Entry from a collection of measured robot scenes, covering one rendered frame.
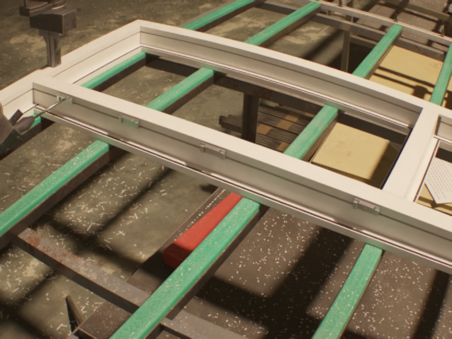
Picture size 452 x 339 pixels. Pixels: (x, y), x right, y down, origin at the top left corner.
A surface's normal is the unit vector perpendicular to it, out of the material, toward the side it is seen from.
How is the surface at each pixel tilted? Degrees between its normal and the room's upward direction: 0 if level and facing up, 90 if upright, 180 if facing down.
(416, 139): 0
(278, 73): 90
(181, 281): 0
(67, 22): 90
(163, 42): 90
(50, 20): 90
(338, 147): 0
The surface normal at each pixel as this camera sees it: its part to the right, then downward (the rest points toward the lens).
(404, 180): 0.04, -0.83
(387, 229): -0.52, 0.47
